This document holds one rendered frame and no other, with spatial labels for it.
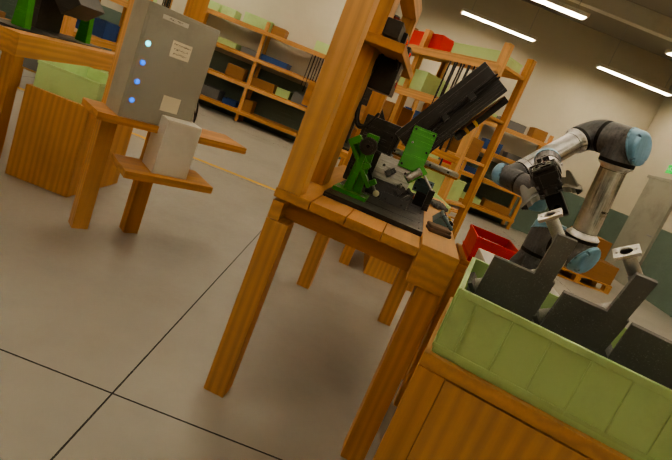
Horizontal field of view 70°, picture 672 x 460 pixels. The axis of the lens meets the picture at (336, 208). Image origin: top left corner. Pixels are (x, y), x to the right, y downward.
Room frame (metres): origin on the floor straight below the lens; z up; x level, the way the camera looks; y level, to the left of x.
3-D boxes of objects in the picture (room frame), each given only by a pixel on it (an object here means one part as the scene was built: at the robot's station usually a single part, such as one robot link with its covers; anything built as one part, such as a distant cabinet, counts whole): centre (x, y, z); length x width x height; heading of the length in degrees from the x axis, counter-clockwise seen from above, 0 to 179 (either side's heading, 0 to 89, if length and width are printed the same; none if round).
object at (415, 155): (2.33, -0.26, 1.17); 0.13 x 0.12 x 0.20; 173
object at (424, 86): (5.76, -0.35, 1.19); 2.30 x 0.55 x 2.39; 41
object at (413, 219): (2.41, -0.20, 0.89); 1.10 x 0.42 x 0.02; 173
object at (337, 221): (2.41, -0.20, 0.44); 1.49 x 0.70 x 0.88; 173
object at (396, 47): (2.44, 0.05, 1.52); 0.90 x 0.25 x 0.04; 173
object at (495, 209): (10.85, -2.15, 1.12); 3.16 x 0.54 x 2.24; 90
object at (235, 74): (10.81, 2.88, 1.12); 3.22 x 0.55 x 2.23; 90
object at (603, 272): (7.84, -3.85, 0.37); 1.20 x 0.80 x 0.74; 98
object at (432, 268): (2.38, -0.48, 0.82); 1.50 x 0.14 x 0.15; 173
